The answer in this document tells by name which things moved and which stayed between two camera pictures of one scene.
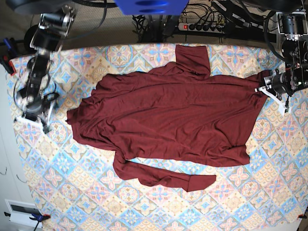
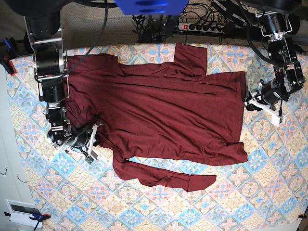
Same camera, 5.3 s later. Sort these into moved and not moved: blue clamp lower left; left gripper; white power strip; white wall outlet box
Moved: left gripper
Not moved: blue clamp lower left; white wall outlet box; white power strip
